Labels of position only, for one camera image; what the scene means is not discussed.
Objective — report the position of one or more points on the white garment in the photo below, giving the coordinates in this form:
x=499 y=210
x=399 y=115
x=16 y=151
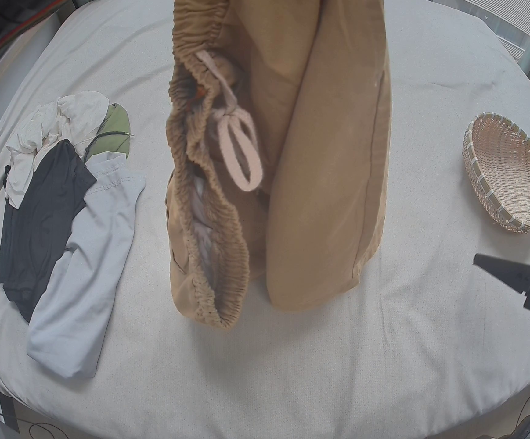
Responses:
x=77 y=112

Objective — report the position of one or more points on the round woven basket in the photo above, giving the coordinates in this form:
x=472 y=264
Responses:
x=503 y=172

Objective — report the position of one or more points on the black garment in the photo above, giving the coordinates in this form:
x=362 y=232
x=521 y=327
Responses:
x=40 y=227

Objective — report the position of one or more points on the pale blue garment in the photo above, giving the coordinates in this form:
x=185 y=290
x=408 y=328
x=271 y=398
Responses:
x=91 y=254

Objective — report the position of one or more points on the bed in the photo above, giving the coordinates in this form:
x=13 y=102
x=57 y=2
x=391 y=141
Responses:
x=265 y=382

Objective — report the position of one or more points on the green garment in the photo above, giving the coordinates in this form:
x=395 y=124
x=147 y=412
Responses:
x=116 y=121

